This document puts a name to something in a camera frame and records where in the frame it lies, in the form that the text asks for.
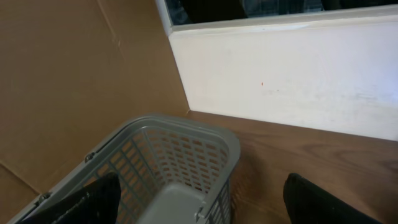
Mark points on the brown cardboard panel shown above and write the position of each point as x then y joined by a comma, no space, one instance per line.
73,71

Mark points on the grey plastic basket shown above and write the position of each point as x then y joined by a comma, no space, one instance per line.
171,170

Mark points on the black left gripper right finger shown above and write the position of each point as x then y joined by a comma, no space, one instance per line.
307,203

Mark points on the dark monitor edge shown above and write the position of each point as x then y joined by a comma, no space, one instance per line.
184,12

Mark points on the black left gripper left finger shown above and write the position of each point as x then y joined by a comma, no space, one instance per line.
97,203

